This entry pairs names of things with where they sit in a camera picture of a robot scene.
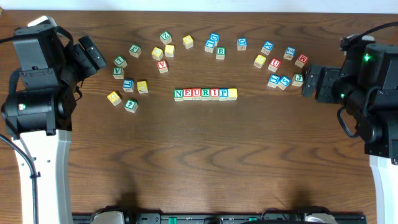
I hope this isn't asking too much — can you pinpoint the yellow s block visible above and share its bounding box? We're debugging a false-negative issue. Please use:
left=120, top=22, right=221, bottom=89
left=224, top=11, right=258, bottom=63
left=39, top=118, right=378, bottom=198
left=228, top=88, right=238, bottom=101
left=164, top=45, right=175, bottom=57

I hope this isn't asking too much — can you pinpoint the blue P block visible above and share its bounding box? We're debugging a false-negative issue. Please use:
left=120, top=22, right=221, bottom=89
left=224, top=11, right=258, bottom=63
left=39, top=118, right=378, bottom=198
left=219, top=88, right=229, bottom=101

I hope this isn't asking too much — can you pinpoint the green N block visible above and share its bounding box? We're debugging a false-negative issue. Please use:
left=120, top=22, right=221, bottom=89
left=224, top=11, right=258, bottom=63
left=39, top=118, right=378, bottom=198
left=174, top=89, right=183, bottom=101

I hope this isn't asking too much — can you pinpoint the red I block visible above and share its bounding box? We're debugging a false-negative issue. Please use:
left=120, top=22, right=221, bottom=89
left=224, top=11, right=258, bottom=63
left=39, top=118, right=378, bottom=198
left=210, top=88, right=220, bottom=101

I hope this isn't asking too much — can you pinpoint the red E block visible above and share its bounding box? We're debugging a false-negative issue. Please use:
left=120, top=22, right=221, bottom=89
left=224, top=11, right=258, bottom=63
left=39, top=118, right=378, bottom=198
left=183, top=88, right=193, bottom=101

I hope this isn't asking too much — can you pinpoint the green R block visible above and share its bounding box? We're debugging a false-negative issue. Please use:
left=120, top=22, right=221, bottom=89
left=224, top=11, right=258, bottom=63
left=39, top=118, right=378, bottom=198
left=201, top=88, right=211, bottom=101

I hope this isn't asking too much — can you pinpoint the red u block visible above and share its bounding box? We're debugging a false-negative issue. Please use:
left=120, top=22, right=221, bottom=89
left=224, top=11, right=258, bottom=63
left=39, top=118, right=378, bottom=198
left=192, top=88, right=202, bottom=101
left=268, top=58, right=281, bottom=72

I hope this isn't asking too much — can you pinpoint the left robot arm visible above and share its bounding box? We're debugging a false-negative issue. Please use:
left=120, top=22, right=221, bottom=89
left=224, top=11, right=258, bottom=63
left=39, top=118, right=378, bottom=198
left=1, top=16, right=106, bottom=223

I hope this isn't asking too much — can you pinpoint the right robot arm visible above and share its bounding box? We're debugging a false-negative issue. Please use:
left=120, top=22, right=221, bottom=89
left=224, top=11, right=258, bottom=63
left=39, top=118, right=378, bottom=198
left=302, top=35, right=397, bottom=223

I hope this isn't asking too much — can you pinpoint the green j block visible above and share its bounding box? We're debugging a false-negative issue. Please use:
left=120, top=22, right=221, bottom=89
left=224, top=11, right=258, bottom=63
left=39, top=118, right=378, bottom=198
left=292, top=74, right=303, bottom=86
left=129, top=44, right=142, bottom=58

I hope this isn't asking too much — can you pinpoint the red M block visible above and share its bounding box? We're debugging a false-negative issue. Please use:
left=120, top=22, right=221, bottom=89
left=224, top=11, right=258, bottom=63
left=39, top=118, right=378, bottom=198
left=295, top=54, right=308, bottom=68

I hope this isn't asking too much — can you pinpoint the blue S block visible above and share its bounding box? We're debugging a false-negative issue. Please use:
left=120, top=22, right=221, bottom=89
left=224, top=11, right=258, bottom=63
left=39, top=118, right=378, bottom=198
left=277, top=76, right=291, bottom=90

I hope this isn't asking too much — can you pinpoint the green 7 block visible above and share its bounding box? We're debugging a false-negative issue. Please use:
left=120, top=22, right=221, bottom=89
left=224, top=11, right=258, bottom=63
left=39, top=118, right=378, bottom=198
left=114, top=55, right=127, bottom=68

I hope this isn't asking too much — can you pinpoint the green V block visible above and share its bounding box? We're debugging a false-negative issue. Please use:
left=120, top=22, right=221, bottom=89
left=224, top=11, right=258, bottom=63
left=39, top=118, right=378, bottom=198
left=113, top=67, right=124, bottom=80

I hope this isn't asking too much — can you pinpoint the blue 2 block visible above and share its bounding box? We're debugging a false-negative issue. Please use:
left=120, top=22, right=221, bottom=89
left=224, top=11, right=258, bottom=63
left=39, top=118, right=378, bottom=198
left=283, top=47, right=296, bottom=60

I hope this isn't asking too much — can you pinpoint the yellow G block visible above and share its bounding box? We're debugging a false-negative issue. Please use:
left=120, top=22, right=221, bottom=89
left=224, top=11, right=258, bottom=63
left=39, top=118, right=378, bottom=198
left=107, top=91, right=122, bottom=106

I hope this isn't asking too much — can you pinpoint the green J block left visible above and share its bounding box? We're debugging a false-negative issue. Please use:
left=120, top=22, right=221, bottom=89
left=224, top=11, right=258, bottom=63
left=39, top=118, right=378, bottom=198
left=129, top=44, right=142, bottom=58

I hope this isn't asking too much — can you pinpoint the yellow K block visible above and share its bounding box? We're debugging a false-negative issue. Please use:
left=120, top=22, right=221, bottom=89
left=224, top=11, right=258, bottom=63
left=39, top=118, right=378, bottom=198
left=136, top=80, right=149, bottom=94

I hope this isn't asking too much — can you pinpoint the blue X block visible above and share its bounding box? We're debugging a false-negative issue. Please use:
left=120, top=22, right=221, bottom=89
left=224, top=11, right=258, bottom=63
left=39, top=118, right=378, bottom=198
left=261, top=41, right=274, bottom=55

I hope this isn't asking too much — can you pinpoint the plain yellow block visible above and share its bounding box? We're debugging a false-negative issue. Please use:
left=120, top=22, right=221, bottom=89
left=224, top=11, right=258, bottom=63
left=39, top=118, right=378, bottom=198
left=254, top=54, right=266, bottom=68

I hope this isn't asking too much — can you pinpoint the green 4 block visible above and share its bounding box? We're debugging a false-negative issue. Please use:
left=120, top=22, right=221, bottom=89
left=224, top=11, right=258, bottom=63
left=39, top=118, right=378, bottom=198
left=124, top=100, right=138, bottom=113

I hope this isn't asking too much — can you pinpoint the yellow C block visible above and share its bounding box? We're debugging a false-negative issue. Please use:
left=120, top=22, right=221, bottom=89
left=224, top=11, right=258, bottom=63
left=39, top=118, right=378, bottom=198
left=151, top=47, right=164, bottom=61

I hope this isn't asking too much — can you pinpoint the red A block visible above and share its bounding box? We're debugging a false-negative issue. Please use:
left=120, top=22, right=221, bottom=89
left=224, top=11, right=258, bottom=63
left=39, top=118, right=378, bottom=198
left=157, top=60, right=169, bottom=73

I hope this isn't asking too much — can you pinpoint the green Z block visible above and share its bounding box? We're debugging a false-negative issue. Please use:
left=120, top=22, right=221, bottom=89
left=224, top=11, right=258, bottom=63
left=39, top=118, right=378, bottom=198
left=160, top=31, right=172, bottom=45

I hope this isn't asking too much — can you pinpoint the blue D block right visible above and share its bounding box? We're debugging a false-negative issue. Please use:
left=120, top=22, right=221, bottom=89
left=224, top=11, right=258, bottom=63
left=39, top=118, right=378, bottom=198
left=237, top=38, right=248, bottom=51

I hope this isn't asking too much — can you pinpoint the blue d block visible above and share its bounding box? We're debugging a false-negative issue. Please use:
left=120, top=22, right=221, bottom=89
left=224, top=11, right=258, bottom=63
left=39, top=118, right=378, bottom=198
left=237, top=38, right=248, bottom=51
left=209, top=32, right=220, bottom=46

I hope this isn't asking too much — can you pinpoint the green B block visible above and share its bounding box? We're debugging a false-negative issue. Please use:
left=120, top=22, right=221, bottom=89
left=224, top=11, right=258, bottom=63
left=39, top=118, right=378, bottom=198
left=216, top=47, right=226, bottom=60

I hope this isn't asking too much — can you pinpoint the yellow O block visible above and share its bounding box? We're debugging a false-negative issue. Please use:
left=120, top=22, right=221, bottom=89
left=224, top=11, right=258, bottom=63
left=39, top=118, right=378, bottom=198
left=183, top=35, right=194, bottom=49

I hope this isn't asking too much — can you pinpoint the blue D block upper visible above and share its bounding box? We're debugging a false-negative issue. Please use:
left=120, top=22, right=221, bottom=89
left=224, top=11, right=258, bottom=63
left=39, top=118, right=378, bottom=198
left=209, top=32, right=220, bottom=46

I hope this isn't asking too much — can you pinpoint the blue L block upper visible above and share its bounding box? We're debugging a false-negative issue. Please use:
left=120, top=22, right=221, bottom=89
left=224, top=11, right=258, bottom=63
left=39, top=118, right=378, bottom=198
left=205, top=40, right=215, bottom=53

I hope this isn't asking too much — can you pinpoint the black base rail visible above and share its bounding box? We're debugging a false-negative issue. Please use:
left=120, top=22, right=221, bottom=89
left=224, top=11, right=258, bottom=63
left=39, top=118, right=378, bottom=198
left=72, top=206, right=367, bottom=224

